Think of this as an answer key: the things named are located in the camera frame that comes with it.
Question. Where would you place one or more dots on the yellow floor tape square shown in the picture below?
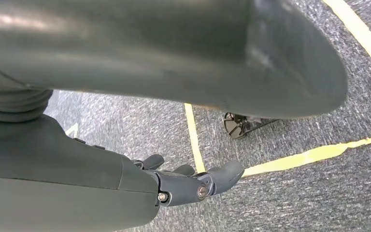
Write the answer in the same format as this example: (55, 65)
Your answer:
(194, 137)

